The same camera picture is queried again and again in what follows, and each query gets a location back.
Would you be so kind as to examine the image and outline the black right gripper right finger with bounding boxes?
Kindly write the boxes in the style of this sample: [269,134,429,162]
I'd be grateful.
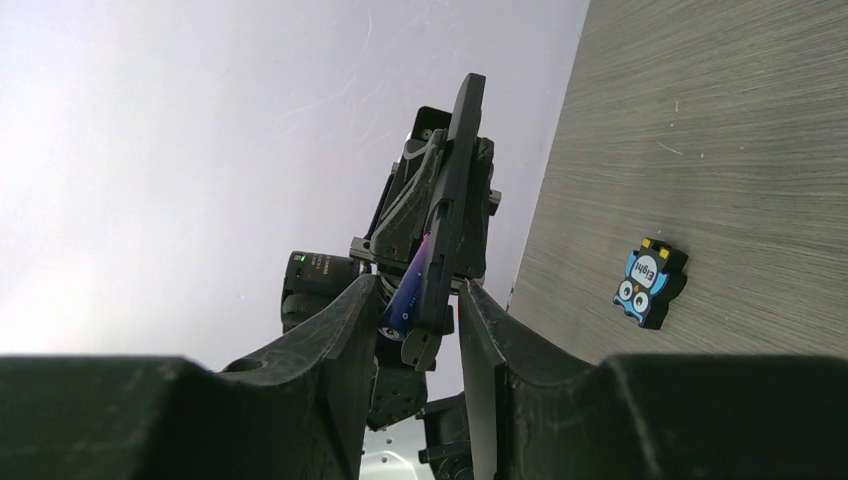
[458,281,847,479]

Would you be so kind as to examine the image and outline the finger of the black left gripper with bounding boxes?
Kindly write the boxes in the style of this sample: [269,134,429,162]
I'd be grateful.
[369,129,447,262]
[455,138,494,278]

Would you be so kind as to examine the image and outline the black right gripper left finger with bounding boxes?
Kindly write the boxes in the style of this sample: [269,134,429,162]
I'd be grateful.
[1,275,380,479]

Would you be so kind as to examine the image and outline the purple blue AAA battery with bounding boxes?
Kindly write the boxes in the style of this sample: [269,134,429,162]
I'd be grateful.
[379,233,430,342]

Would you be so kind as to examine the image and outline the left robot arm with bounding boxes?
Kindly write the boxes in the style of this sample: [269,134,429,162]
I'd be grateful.
[263,92,499,479]

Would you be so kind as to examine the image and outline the blue robot face toy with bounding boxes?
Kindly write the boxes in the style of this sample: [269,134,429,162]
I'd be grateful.
[612,238,688,330]

